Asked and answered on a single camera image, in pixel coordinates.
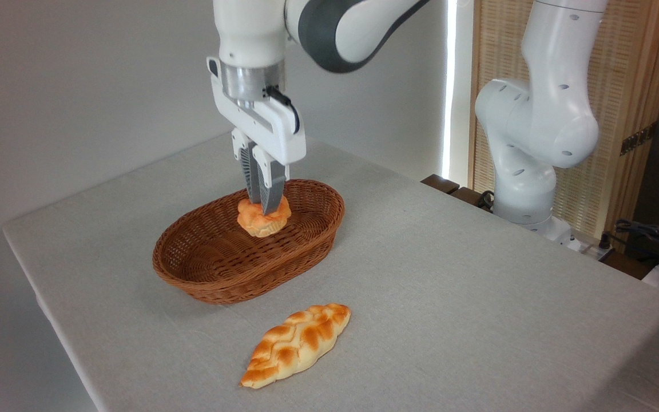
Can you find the dark wooden bench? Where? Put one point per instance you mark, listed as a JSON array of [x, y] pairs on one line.
[[441, 184]]

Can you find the brown oval wicker basket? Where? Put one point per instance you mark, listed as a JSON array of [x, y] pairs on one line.
[[209, 263]]

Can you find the round orange bread bun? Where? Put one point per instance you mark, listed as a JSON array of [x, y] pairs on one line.
[[254, 221]]

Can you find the dark metal screen hinge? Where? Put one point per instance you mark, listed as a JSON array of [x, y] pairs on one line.
[[638, 138]]

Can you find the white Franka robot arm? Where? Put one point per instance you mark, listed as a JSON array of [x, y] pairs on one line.
[[541, 114]]

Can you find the white power strip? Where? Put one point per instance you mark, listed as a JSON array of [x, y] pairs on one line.
[[595, 250]]

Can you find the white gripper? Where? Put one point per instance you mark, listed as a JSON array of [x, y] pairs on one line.
[[275, 134]]

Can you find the grey tablecloth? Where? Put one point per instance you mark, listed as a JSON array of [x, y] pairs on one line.
[[449, 297]]

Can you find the braided golden bread loaf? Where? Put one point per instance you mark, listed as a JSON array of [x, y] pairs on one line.
[[295, 346]]

